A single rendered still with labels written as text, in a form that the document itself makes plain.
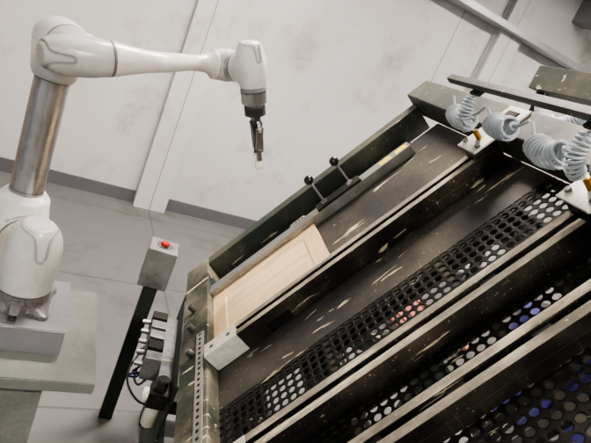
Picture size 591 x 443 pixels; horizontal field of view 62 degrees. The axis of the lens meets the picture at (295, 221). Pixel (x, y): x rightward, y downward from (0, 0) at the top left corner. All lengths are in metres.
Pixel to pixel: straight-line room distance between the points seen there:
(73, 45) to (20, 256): 0.61
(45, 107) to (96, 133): 3.15
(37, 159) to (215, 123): 3.28
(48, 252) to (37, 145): 0.33
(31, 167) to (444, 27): 4.63
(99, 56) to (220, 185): 3.70
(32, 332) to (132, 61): 0.85
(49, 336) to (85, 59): 0.82
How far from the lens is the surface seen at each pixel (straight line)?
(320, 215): 1.88
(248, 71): 1.71
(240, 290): 1.87
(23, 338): 1.71
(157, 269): 2.14
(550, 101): 1.21
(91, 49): 1.49
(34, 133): 1.70
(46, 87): 1.66
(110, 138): 4.82
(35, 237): 1.62
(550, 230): 1.17
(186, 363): 1.71
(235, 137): 4.95
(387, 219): 1.51
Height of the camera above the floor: 1.84
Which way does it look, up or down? 17 degrees down
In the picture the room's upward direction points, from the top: 24 degrees clockwise
